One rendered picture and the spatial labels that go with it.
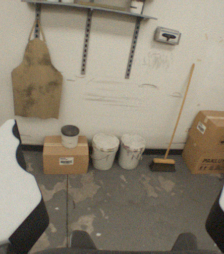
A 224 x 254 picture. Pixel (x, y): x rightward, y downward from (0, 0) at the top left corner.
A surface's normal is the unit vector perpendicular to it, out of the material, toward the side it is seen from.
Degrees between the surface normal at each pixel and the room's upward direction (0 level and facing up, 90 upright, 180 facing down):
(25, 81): 87
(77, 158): 88
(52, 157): 89
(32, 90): 89
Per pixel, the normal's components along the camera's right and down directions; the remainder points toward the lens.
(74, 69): 0.15, 0.55
